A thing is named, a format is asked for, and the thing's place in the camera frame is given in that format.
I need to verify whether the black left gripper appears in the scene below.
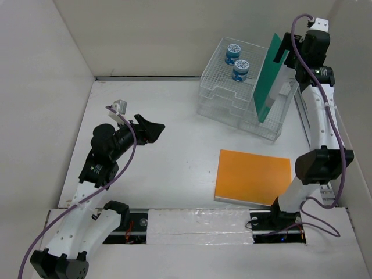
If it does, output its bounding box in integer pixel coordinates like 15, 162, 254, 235
110, 114, 164, 161

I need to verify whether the green notebook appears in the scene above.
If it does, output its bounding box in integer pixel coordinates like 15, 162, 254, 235
253, 33, 288, 123

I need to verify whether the blue white jar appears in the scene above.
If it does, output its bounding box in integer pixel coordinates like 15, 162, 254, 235
225, 44, 241, 65
231, 59, 250, 82

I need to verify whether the orange notebook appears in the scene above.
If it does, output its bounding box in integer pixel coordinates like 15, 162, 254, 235
214, 149, 292, 206

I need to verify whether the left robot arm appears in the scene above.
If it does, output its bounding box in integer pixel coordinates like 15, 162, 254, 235
30, 113, 165, 278

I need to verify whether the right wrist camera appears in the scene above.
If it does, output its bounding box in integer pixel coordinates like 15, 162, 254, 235
307, 18, 329, 33

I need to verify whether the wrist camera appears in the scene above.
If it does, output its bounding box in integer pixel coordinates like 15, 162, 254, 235
307, 18, 329, 33
108, 99, 127, 124

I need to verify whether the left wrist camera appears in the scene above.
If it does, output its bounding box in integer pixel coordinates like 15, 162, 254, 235
108, 99, 127, 124

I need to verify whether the white wire desk organizer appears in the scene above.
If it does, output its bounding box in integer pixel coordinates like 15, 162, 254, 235
197, 37, 298, 141

